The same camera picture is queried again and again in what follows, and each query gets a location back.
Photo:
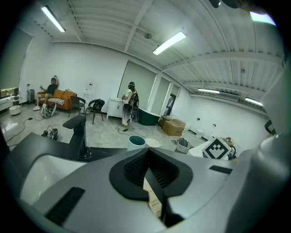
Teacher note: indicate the black chair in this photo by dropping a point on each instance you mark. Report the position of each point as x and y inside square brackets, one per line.
[96, 108]
[77, 104]

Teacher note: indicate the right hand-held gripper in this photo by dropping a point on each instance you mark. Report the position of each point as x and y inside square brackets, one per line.
[216, 149]

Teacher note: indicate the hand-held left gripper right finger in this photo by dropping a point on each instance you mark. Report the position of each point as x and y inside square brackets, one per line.
[200, 193]

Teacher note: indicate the grey window blind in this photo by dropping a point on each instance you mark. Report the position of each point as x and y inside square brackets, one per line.
[160, 95]
[136, 75]

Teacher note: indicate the beige paper toothbrush packet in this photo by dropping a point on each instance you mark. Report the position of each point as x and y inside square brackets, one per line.
[152, 200]

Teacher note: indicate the grey striped basket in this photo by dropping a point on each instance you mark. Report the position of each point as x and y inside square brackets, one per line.
[184, 146]

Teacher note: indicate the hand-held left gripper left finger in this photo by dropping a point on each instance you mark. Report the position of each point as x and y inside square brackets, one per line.
[91, 198]

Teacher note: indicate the white round stool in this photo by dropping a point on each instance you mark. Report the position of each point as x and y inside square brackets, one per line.
[15, 110]

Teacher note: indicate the grey and white backpack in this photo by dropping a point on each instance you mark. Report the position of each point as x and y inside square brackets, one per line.
[47, 111]

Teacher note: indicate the dark green bathtub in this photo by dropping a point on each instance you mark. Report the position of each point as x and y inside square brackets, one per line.
[147, 117]

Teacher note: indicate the long ceiling light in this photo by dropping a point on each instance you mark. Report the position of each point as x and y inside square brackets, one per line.
[262, 18]
[169, 43]
[53, 18]
[253, 101]
[208, 90]

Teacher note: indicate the brown cardboard box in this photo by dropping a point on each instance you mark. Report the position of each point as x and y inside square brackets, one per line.
[174, 127]
[164, 121]

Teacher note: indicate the white cup teal inside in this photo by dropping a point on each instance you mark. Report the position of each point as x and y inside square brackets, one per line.
[136, 143]

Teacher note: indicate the striped blanket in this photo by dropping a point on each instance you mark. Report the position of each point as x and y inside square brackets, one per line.
[58, 101]

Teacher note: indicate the round ceiling detector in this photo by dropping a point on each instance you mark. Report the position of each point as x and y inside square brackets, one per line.
[148, 35]

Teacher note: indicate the grey suitcase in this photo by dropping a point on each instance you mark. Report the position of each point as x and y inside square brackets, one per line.
[31, 95]

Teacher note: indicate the black faucet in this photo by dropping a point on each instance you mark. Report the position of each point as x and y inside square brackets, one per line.
[78, 138]

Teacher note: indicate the white wall sign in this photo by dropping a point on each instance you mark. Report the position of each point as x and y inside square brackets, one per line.
[90, 83]

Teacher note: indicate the person's light grey clothing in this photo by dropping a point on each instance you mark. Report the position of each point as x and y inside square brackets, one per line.
[268, 170]

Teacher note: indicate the black head-worn camera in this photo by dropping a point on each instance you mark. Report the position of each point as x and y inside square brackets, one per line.
[215, 3]

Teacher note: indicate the white low cabinet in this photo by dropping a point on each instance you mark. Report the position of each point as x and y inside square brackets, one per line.
[9, 102]

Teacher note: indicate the white sink basin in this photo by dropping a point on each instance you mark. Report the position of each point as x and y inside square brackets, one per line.
[47, 175]

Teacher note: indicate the black framed picture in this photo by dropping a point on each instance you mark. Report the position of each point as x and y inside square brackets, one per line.
[170, 104]

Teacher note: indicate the white air conditioner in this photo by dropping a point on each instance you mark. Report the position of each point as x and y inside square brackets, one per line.
[229, 96]

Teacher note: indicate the dark vanity cabinet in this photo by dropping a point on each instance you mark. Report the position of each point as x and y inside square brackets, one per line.
[56, 145]

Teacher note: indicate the orange sofa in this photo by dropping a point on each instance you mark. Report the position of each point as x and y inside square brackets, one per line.
[66, 95]

